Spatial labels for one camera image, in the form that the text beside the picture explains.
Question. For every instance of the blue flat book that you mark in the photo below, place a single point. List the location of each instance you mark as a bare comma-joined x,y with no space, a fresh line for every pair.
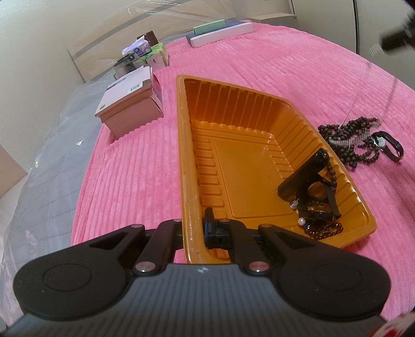
238,23

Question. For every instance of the red white cloth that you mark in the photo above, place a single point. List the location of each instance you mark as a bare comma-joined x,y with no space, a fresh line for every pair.
394,327

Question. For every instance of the pink ribbed blanket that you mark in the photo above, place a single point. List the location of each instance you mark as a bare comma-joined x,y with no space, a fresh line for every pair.
136,168

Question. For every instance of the pink cardboard box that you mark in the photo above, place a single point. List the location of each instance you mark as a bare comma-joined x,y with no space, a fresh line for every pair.
129,115

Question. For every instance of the green flat box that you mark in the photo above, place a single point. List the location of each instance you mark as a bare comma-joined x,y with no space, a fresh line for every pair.
209,26

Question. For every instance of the magenta white box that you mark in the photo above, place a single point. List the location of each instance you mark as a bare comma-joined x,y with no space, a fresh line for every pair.
158,92

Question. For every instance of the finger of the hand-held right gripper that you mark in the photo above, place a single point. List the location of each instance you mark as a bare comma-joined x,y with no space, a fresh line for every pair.
400,37

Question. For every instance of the long white box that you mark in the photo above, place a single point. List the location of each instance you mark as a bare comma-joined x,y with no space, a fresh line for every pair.
220,35

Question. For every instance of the white flat box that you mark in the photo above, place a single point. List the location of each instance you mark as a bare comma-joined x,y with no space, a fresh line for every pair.
128,86

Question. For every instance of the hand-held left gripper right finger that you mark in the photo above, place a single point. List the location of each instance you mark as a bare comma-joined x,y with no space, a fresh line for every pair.
210,230

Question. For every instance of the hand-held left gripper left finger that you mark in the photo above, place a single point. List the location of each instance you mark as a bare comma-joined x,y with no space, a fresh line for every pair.
159,246

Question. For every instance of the orange plastic tray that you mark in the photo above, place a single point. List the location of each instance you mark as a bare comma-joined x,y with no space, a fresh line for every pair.
240,162

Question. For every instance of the clear plastic sheet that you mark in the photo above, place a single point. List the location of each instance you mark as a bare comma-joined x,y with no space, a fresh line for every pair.
45,168

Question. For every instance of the dark clear box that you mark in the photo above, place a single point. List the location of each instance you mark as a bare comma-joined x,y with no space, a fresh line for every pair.
126,64

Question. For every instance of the brown box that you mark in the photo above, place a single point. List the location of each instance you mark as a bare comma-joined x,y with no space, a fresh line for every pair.
151,37

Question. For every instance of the grey white wardrobe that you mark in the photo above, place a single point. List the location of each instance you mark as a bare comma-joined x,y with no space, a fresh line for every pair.
340,19

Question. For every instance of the black round-face watch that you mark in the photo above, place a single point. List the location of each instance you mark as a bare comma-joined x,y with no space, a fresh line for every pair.
381,141

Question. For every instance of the white blue tissue pack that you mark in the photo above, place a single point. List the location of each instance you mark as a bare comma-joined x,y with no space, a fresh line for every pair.
137,48

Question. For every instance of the beige bedside cabinet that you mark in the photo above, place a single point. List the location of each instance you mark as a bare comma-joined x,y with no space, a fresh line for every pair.
275,20

